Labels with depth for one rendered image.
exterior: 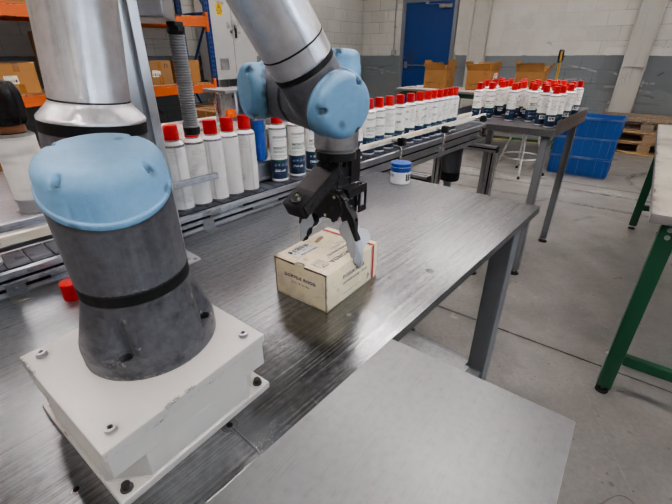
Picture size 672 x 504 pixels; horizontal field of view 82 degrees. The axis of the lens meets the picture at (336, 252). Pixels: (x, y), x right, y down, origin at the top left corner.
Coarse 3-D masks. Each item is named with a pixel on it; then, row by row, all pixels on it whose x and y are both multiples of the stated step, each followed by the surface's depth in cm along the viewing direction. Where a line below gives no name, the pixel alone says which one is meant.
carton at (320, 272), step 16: (320, 240) 76; (336, 240) 76; (288, 256) 70; (304, 256) 70; (320, 256) 70; (336, 256) 70; (368, 256) 74; (288, 272) 70; (304, 272) 67; (320, 272) 65; (336, 272) 66; (352, 272) 71; (368, 272) 76; (288, 288) 71; (304, 288) 69; (320, 288) 66; (336, 288) 68; (352, 288) 72; (320, 304) 68; (336, 304) 69
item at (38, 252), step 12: (264, 180) 120; (288, 180) 120; (300, 180) 121; (252, 192) 110; (216, 204) 101; (180, 216) 94; (12, 252) 77; (24, 252) 77; (36, 252) 77; (48, 252) 77; (12, 264) 72; (24, 264) 73
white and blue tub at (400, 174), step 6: (396, 162) 132; (402, 162) 132; (408, 162) 132; (396, 168) 131; (402, 168) 130; (408, 168) 131; (390, 174) 135; (396, 174) 132; (402, 174) 131; (408, 174) 132; (390, 180) 135; (396, 180) 133; (402, 180) 132; (408, 180) 133
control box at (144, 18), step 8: (136, 0) 63; (144, 0) 64; (152, 0) 64; (160, 0) 64; (168, 0) 72; (144, 8) 64; (152, 8) 64; (160, 8) 65; (168, 8) 71; (144, 16) 65; (152, 16) 65; (160, 16) 65; (168, 16) 70
